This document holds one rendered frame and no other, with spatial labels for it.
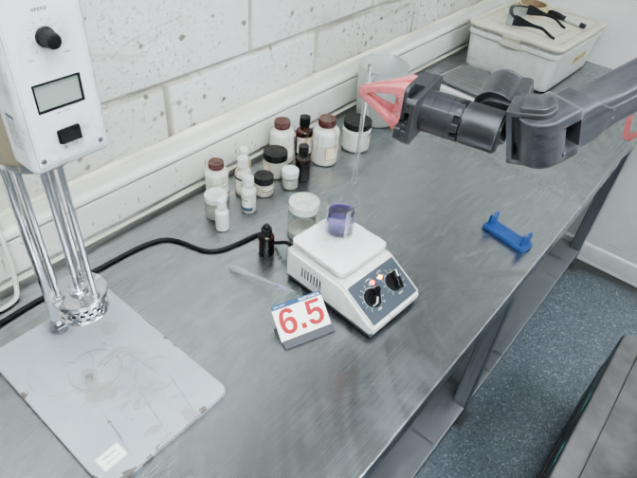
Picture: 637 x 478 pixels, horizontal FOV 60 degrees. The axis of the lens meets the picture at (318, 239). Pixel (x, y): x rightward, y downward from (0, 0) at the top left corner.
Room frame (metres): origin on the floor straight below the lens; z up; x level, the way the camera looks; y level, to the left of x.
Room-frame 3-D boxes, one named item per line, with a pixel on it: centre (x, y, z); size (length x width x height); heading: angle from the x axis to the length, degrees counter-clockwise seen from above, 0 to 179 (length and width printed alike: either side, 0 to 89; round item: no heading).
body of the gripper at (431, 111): (0.69, -0.14, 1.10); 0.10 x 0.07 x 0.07; 154
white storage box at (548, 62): (1.80, -0.62, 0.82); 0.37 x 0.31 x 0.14; 142
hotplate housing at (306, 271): (0.70, -0.06, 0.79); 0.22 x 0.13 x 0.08; 50
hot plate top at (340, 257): (0.71, -0.04, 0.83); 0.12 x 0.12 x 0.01; 50
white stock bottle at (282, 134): (1.09, 0.10, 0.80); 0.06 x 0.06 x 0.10
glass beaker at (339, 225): (0.74, -0.03, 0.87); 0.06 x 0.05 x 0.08; 129
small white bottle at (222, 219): (0.82, 0.19, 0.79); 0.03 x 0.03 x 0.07
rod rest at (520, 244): (0.88, -0.38, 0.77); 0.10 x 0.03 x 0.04; 42
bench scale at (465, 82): (1.51, -0.43, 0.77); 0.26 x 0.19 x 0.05; 49
